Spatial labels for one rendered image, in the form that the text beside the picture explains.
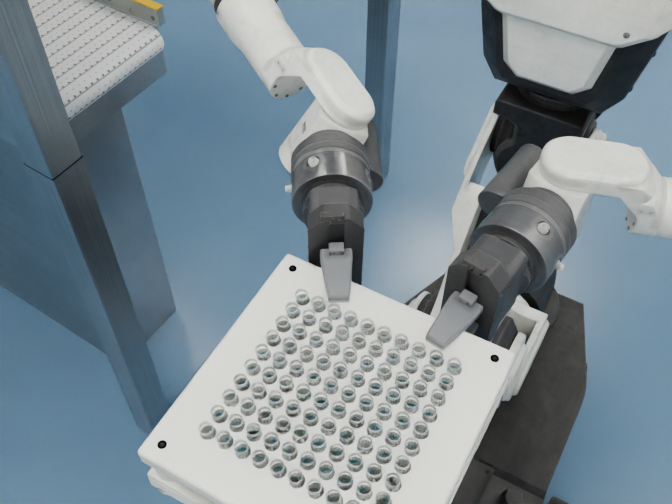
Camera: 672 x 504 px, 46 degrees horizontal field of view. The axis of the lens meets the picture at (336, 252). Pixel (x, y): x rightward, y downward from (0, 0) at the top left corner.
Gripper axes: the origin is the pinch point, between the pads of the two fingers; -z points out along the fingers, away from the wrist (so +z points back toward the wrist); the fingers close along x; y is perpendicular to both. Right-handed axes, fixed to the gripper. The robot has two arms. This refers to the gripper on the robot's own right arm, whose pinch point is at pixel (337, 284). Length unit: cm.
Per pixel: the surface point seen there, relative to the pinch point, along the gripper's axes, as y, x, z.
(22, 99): 40, 5, 36
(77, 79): 38, 16, 55
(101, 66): 35, 16, 58
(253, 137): 18, 103, 138
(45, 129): 39, 12, 38
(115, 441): 48, 105, 38
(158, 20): 26, 14, 68
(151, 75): 29, 25, 67
